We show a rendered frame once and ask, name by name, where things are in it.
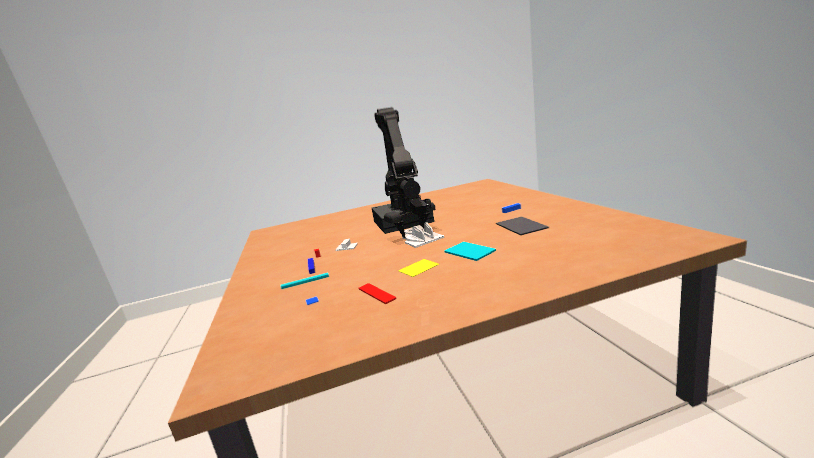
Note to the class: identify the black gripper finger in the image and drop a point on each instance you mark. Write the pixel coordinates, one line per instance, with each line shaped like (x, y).
(422, 218)
(400, 227)

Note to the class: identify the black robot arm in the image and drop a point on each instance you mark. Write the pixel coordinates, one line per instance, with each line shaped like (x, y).
(399, 178)

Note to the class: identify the cyan long thin bar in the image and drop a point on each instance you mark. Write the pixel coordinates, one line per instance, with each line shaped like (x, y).
(302, 281)

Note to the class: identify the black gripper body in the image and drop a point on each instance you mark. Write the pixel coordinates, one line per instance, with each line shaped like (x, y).
(394, 217)

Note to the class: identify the red flat plate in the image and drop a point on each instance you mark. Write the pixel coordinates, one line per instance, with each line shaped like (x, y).
(377, 293)

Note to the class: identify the cyan flat rectangular plate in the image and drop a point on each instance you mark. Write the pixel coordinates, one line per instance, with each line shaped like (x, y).
(470, 251)

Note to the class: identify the yellow flat rectangular plate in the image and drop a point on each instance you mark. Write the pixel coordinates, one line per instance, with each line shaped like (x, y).
(418, 267)

